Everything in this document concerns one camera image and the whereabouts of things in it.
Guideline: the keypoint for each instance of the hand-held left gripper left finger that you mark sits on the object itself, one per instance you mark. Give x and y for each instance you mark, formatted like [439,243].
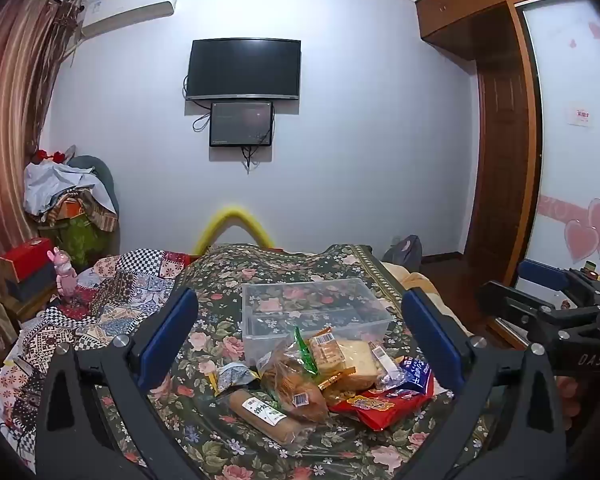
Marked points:
[172,330]

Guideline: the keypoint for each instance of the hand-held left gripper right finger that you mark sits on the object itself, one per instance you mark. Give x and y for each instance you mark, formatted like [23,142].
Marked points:
[430,335]

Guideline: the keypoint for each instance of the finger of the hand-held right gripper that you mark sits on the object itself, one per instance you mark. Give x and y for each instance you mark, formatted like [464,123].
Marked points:
[505,297]
[540,272]

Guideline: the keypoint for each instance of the blue snack packet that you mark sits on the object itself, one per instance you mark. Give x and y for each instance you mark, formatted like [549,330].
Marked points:
[415,377]

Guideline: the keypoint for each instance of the sliced bread packet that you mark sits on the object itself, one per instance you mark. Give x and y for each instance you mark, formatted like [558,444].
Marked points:
[360,360]

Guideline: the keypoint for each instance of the small silver yellow packet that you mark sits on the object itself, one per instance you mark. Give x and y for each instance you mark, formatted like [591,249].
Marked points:
[232,375]

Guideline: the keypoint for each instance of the red snack bag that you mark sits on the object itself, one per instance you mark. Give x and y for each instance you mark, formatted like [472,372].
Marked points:
[380,407]

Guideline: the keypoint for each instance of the cracker packet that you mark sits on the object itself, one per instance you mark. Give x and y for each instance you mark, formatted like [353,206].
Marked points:
[327,355]

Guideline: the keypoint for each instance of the golden snack packet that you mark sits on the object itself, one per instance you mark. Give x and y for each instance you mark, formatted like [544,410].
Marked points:
[337,385]

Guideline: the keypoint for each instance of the clear plastic storage container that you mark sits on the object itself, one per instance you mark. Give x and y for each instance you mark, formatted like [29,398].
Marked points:
[320,300]

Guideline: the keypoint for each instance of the long bread roll packet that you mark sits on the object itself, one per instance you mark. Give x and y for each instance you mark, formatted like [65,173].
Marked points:
[265,417]

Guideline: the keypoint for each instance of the green striped bun bag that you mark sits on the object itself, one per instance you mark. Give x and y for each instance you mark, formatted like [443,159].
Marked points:
[290,385]

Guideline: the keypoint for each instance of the person's right hand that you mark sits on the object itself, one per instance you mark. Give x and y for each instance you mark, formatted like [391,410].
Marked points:
[567,400]

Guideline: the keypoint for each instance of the beige blanket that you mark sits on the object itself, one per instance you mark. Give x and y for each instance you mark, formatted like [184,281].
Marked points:
[420,280]

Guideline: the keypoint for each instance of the patchwork quilt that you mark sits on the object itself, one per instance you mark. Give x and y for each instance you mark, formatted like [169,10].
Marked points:
[120,300]

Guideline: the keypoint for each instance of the floral bedspread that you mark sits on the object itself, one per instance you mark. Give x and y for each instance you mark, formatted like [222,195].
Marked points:
[220,285]

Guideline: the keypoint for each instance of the dark backpack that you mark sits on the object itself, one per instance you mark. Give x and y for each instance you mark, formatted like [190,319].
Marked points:
[405,250]

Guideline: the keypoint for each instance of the pink rabbit toy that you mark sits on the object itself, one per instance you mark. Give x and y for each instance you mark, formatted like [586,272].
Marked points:
[64,275]

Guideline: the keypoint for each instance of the green patterned cloth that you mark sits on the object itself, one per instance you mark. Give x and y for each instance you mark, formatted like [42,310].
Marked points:
[77,240]

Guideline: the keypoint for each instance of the yellow foam tube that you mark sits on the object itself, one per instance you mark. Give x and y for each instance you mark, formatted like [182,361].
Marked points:
[232,211]

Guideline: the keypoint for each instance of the grey box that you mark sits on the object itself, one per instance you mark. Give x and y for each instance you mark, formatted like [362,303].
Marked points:
[32,282]

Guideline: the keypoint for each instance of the white label sticker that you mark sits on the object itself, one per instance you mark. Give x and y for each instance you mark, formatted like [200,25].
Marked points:
[578,118]

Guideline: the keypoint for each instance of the red box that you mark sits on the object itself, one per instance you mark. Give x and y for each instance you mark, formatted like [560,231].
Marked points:
[27,257]

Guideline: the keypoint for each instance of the grey chair back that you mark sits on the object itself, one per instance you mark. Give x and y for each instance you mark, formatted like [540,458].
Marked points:
[102,172]

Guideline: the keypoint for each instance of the pile of clothes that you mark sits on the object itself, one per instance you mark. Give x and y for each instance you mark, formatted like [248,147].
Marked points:
[55,185]

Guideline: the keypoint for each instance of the white sliding wardrobe door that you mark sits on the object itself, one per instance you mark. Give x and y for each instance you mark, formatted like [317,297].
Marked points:
[570,70]

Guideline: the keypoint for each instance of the red artificial flowers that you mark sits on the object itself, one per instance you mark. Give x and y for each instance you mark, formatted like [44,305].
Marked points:
[45,156]

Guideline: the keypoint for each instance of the striped brown curtain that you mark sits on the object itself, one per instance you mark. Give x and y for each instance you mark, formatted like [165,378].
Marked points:
[15,110]

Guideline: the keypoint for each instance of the wooden overhead cabinet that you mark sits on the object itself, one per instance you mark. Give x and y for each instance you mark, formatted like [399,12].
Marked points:
[480,0]

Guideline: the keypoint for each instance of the white air conditioner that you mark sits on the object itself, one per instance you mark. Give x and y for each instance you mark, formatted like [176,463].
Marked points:
[130,10]

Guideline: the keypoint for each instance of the small black wall monitor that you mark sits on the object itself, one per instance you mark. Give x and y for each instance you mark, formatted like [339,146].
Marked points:
[241,124]

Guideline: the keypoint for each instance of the wall-mounted black television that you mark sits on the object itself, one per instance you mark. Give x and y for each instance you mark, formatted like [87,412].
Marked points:
[244,67]

